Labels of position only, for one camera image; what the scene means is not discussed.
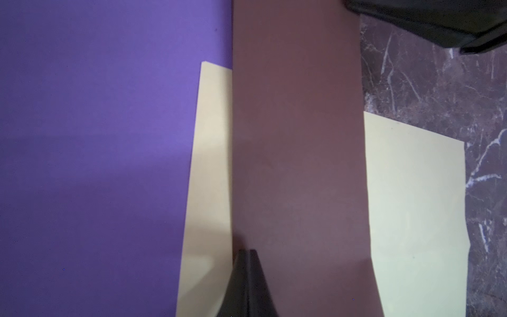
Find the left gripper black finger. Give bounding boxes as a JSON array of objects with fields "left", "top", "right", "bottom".
[{"left": 217, "top": 250, "right": 278, "bottom": 317}]

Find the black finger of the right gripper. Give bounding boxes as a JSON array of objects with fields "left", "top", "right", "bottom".
[{"left": 345, "top": 0, "right": 506, "bottom": 55}]

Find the yellow paper sheet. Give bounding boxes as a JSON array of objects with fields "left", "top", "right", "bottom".
[{"left": 176, "top": 62, "right": 470, "bottom": 316}]

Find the brown paper sheet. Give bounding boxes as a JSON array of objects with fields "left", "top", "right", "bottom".
[{"left": 232, "top": 1, "right": 383, "bottom": 316}]

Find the purple paper sheet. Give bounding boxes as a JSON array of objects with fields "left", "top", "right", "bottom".
[{"left": 1, "top": 1, "right": 232, "bottom": 316}]

